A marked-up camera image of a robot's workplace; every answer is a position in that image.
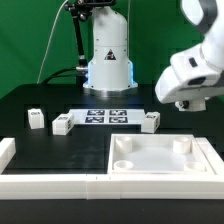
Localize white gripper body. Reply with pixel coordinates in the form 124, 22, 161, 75
155, 46, 224, 112

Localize white square tabletop panel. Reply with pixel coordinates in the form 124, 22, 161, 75
107, 134, 215, 175

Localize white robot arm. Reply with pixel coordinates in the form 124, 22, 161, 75
83, 0, 224, 111

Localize white sheet with tags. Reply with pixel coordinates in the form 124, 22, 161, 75
70, 109, 145, 125

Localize black cables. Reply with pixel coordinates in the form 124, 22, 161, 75
44, 67, 88, 85

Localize white cable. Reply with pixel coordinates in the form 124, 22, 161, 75
36, 0, 70, 84

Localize white U-shaped fence wall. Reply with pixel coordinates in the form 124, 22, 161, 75
0, 138, 224, 200

